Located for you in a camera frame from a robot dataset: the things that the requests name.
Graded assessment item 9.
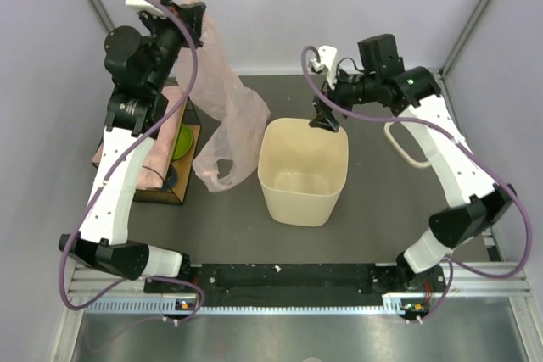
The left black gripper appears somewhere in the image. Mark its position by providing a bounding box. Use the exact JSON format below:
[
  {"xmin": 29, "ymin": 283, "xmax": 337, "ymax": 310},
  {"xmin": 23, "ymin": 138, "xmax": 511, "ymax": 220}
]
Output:
[{"xmin": 137, "ymin": 0, "xmax": 204, "ymax": 92}]

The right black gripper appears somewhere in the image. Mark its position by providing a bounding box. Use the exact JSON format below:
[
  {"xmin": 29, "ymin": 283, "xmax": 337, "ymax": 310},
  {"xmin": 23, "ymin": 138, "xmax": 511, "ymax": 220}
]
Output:
[{"xmin": 308, "ymin": 62, "xmax": 378, "ymax": 133}]

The cream plastic trash bin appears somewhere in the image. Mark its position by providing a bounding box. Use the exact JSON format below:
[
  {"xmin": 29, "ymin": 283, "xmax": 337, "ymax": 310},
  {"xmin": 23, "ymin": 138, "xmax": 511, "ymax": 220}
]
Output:
[{"xmin": 257, "ymin": 118, "xmax": 349, "ymax": 227}]

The pink plastic trash bag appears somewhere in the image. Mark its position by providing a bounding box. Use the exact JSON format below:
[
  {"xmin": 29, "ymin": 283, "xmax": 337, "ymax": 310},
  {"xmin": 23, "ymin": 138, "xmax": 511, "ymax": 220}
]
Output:
[{"xmin": 189, "ymin": 12, "xmax": 271, "ymax": 193}]

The cream bin rim ring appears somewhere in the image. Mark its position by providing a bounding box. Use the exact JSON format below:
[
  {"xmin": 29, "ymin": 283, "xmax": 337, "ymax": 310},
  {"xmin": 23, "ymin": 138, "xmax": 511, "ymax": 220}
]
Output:
[{"xmin": 383, "ymin": 120, "xmax": 432, "ymax": 168}]

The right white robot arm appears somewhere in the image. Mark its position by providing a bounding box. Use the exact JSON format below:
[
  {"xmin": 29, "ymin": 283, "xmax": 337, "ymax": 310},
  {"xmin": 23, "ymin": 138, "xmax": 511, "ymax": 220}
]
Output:
[{"xmin": 302, "ymin": 34, "xmax": 513, "ymax": 291}]

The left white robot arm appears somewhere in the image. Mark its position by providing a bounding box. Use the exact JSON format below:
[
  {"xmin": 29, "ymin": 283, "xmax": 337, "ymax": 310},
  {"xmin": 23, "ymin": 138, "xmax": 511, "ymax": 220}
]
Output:
[{"xmin": 59, "ymin": 0, "xmax": 206, "ymax": 292}]

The green roll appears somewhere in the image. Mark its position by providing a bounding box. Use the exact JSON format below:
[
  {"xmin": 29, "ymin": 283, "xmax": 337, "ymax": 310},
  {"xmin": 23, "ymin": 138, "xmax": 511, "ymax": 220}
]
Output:
[{"xmin": 171, "ymin": 124, "xmax": 193, "ymax": 161}]

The pink folded bag stack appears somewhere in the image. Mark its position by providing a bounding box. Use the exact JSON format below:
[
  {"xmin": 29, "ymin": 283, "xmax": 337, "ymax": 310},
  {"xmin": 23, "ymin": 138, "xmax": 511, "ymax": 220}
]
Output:
[{"xmin": 92, "ymin": 85, "xmax": 185, "ymax": 190}]

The blue roll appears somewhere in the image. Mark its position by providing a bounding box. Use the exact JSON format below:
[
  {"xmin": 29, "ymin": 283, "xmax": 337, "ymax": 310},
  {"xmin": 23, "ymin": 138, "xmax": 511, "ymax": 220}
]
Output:
[{"xmin": 161, "ymin": 166, "xmax": 178, "ymax": 191}]

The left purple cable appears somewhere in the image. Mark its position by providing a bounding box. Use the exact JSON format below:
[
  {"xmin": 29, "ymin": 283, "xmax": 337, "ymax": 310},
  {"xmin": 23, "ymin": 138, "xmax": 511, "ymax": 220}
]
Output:
[{"xmin": 57, "ymin": 0, "xmax": 207, "ymax": 340}]

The purple cable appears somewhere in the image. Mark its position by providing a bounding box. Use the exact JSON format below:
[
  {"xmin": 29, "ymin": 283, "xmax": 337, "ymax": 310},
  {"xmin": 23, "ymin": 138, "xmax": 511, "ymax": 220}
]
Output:
[
  {"xmin": 57, "ymin": 0, "xmax": 207, "ymax": 340},
  {"xmin": 300, "ymin": 45, "xmax": 533, "ymax": 324}
]

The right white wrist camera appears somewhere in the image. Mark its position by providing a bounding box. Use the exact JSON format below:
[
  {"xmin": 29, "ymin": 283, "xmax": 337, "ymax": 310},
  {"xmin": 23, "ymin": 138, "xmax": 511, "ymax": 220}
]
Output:
[{"xmin": 309, "ymin": 46, "xmax": 339, "ymax": 90}]

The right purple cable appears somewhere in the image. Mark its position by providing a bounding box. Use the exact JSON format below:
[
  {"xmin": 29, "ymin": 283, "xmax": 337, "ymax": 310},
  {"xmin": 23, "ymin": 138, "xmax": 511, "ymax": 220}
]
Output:
[{"xmin": 300, "ymin": 45, "xmax": 533, "ymax": 324}]

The black wire frame box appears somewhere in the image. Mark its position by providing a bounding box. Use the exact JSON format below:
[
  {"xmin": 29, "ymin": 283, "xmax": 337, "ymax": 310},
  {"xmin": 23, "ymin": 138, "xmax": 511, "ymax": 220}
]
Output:
[{"xmin": 134, "ymin": 100, "xmax": 201, "ymax": 205}]

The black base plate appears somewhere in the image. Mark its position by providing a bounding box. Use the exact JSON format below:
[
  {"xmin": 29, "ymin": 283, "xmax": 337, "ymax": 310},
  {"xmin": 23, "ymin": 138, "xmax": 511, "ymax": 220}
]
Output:
[{"xmin": 143, "ymin": 262, "xmax": 446, "ymax": 298}]

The grey slotted cable duct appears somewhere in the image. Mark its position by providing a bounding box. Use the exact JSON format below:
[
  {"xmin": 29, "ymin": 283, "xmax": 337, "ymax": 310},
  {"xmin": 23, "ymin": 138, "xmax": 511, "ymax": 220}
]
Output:
[{"xmin": 86, "ymin": 295, "xmax": 427, "ymax": 316}]

